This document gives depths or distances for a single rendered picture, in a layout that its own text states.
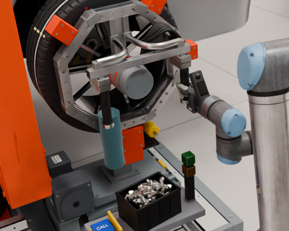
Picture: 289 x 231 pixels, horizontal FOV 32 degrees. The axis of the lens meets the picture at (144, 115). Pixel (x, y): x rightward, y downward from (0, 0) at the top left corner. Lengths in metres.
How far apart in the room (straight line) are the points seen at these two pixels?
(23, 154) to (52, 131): 1.60
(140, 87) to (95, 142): 1.32
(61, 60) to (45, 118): 1.68
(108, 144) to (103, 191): 0.43
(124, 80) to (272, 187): 0.79
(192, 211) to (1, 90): 0.83
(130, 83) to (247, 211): 1.03
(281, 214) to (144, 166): 1.24
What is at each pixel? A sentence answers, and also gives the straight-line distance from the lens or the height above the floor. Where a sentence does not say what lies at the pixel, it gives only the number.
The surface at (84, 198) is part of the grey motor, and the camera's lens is 2.27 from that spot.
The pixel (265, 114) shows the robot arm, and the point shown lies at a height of 1.05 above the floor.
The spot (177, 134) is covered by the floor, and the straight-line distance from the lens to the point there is 3.27.
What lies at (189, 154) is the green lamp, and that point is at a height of 0.66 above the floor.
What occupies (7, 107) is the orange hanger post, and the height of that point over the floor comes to 0.94.
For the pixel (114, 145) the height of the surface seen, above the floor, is 0.60.
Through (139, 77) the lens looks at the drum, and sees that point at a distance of 1.99.
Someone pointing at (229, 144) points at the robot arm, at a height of 0.73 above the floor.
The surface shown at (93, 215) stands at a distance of 2.44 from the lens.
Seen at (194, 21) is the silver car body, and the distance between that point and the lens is 2.61.
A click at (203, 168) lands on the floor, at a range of 2.95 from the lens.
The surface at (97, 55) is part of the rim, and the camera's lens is 2.17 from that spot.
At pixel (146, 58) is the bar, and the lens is 1.92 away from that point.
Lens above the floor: 1.73
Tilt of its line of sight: 30 degrees down
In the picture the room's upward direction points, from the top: 5 degrees counter-clockwise
